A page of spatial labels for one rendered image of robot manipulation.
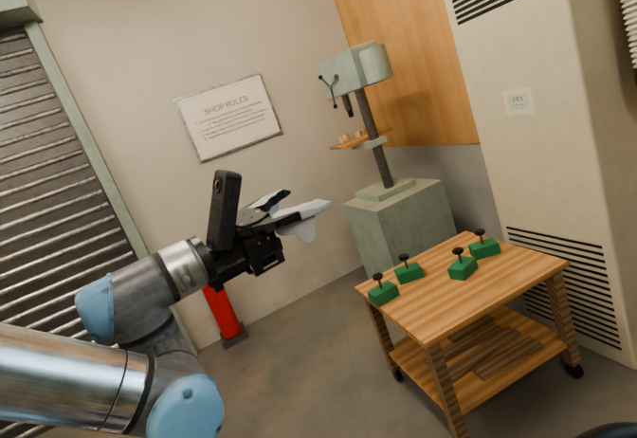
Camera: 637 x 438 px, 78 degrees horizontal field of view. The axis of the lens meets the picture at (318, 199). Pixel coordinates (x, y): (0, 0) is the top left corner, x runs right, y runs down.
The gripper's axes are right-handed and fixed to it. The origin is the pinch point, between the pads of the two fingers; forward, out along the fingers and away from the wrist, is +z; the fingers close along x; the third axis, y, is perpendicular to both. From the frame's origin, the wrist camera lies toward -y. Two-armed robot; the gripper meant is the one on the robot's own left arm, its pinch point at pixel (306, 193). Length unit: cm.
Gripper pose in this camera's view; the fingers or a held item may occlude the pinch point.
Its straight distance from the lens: 65.0
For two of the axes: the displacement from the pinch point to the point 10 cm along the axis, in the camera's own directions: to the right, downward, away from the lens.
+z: 7.9, -4.0, 4.6
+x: 5.5, 1.5, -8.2
